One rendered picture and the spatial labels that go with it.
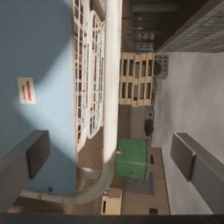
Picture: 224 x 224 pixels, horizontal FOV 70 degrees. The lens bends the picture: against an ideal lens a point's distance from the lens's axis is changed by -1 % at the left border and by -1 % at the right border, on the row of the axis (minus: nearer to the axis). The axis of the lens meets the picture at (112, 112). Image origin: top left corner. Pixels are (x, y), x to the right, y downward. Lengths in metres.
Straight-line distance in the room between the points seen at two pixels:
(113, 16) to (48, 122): 0.18
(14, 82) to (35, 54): 0.06
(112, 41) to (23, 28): 0.13
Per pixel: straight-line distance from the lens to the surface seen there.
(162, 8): 12.99
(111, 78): 0.23
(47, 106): 0.27
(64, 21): 0.25
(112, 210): 5.73
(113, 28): 0.23
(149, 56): 4.02
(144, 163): 5.62
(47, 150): 0.17
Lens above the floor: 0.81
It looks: 8 degrees down
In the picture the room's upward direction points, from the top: 94 degrees clockwise
